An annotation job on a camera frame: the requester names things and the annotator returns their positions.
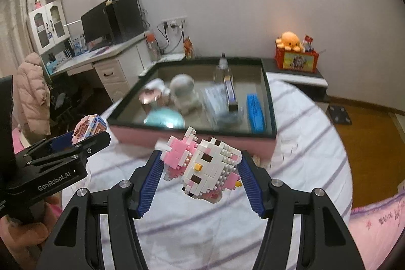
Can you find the black computer tower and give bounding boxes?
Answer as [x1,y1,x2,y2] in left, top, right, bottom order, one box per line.
[104,0,144,43]

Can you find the orange cap bottle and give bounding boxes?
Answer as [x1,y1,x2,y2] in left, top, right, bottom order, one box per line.
[146,33,159,61]

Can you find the pink block house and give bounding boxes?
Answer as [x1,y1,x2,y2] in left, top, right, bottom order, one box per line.
[72,114,108,144]

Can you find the black floor scale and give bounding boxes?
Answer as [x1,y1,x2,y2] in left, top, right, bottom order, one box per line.
[327,105,352,125]

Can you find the blue plastic tube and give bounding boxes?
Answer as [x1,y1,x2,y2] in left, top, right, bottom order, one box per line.
[246,93,266,133]

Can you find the white glass-door cabinet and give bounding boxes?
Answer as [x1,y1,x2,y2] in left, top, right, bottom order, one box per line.
[27,1,71,55]

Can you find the blue and gold box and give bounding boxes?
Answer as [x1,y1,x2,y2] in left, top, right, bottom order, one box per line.
[224,74,238,112]

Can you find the pink storage box dark rim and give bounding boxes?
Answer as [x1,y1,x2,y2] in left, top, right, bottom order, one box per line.
[107,56,277,160]

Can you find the black monitor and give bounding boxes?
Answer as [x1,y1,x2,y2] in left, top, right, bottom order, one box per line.
[80,1,115,44]

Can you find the pink lid canister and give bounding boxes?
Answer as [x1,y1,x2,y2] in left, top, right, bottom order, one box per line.
[138,87,168,106]

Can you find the white cloth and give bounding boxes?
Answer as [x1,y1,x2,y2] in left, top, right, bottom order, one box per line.
[146,78,170,93]

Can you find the clear plastic packet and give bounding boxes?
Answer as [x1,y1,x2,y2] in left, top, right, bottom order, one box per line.
[201,85,242,128]

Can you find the white drawer unit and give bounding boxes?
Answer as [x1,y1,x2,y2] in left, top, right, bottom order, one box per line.
[94,53,152,101]

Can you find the pink blanket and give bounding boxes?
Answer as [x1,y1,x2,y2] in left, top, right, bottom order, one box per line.
[348,181,405,270]

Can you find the person's left hand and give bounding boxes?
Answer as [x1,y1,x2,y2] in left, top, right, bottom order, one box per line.
[0,194,62,261]

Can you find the black cable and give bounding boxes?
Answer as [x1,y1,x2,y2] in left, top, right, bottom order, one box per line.
[156,22,186,55]

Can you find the white astronaut figure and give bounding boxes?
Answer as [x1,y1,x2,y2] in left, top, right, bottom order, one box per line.
[169,74,203,115]

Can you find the orange printed box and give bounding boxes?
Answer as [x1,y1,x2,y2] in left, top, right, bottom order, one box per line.
[275,45,318,73]

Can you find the white wall outlet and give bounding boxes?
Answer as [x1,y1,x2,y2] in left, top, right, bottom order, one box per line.
[161,16,188,28]

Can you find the white pink block cat figure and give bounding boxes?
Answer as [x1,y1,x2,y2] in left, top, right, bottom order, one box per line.
[155,126,244,202]

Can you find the pink padded jacket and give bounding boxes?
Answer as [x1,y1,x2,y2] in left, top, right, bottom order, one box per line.
[16,52,52,135]

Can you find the white desk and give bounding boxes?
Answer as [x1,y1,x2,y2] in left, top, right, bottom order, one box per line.
[47,31,152,101]

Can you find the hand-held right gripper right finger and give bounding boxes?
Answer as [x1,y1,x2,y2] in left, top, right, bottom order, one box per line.
[237,152,363,270]

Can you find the orange snack packet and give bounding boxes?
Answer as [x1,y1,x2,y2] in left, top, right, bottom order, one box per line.
[184,36,195,59]

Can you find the teal brush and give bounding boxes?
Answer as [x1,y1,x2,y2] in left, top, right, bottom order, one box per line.
[144,108,186,129]

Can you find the orange octopus plush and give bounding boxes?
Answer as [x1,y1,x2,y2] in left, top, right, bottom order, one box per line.
[275,32,305,52]

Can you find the blue white booklets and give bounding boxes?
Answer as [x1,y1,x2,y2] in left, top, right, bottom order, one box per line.
[70,35,87,55]

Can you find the clear glass jar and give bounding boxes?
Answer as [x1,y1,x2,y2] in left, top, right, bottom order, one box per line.
[215,52,233,84]

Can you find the beige curtain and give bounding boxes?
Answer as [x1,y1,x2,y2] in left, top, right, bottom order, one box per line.
[0,0,48,81]

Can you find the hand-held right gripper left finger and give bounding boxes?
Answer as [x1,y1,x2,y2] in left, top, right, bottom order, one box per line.
[37,148,165,270]

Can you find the white black nightstand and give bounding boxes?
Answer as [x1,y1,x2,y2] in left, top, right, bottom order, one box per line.
[262,58,329,100]

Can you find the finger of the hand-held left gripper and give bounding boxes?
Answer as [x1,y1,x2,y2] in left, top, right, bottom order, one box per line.
[16,130,78,157]
[25,132,112,167]

